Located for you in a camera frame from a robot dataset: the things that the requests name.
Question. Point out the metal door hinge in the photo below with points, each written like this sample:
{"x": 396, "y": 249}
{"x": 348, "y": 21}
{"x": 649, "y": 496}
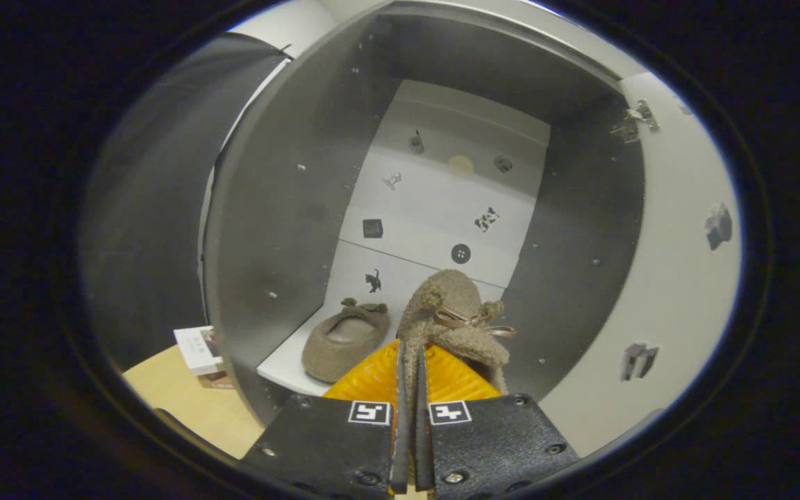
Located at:
{"x": 632, "y": 125}

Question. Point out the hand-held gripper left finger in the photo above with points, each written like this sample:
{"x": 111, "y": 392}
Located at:
{"x": 400, "y": 444}

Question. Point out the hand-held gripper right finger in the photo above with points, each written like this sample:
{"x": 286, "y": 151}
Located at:
{"x": 424, "y": 444}

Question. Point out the brown fluffy slipper shoe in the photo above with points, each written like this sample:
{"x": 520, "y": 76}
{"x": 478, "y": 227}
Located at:
{"x": 452, "y": 298}
{"x": 341, "y": 340}

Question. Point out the brown book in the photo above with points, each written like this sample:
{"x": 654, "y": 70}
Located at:
{"x": 218, "y": 380}

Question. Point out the grey shoe cabinet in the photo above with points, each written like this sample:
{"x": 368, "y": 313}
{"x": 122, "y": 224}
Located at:
{"x": 282, "y": 208}

